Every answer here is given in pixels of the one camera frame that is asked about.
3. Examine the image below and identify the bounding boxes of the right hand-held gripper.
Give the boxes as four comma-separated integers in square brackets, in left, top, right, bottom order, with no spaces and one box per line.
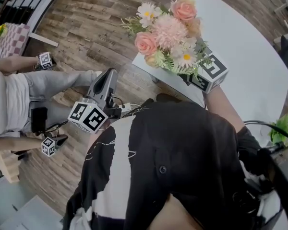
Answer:
[179,39,229,94]

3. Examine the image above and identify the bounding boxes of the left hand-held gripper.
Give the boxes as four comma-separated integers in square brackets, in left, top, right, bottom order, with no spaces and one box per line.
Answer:
[67,68,122,134]

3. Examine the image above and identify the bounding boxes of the pink flowers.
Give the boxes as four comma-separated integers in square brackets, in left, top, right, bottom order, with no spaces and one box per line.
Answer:
[120,0,214,76]

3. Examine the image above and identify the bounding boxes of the person's left forearm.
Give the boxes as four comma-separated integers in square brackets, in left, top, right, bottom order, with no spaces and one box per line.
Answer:
[86,128,110,158]

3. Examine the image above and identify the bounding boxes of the another person's forearm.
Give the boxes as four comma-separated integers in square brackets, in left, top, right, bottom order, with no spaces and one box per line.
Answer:
[0,136,45,154]
[0,55,40,74]

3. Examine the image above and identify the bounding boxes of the person's right forearm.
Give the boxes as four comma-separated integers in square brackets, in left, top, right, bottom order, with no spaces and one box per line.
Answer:
[203,85,245,131]

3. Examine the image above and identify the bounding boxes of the black belt device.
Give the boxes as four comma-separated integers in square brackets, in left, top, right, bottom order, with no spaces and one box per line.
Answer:
[30,107,48,134]

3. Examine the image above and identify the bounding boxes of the person's body in black shirt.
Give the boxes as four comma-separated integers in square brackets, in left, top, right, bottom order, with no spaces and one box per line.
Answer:
[62,93,288,230]

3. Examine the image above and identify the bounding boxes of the small green potted plant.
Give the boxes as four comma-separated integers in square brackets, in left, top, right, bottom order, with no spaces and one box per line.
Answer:
[268,111,288,145]

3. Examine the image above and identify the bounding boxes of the pink checkered cloth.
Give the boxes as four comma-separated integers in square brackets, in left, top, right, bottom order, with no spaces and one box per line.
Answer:
[0,23,31,58]

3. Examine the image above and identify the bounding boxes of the black metal railing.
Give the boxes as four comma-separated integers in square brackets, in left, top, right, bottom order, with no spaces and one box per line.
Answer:
[0,0,60,33]

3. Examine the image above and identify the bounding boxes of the light wooden block stack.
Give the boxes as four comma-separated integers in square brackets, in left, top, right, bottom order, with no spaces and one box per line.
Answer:
[0,149,21,183]

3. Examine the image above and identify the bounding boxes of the grey cabinet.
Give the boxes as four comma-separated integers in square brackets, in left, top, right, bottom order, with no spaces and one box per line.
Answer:
[0,181,63,230]

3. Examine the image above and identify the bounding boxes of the black headset cable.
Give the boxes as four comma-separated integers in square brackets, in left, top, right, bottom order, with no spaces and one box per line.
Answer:
[243,120,288,225]

